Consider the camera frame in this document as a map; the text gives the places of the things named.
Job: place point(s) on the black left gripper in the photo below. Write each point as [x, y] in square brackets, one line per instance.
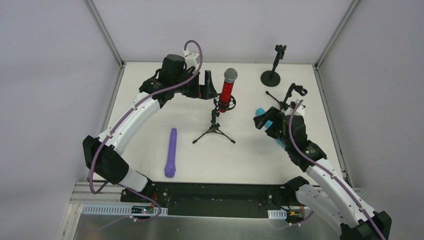
[200, 85]

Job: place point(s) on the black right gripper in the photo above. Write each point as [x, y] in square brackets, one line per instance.
[271, 122]

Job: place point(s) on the red glitter microphone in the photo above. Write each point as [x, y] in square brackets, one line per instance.
[230, 76]

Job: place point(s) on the black tripod shock-mount stand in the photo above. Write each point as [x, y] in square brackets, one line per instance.
[215, 113]

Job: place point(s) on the purple toy microphone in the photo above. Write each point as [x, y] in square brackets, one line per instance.
[170, 166]

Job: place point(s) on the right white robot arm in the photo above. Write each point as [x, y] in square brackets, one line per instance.
[343, 209]

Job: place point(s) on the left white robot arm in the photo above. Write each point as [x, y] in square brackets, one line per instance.
[177, 75]

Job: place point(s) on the black tripod clip stand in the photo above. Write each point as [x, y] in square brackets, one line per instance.
[284, 105]

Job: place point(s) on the black round-base mic stand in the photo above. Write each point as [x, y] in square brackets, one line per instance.
[271, 78]

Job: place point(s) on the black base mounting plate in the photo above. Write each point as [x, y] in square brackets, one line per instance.
[218, 200]

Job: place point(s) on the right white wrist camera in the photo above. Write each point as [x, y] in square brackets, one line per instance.
[299, 111]

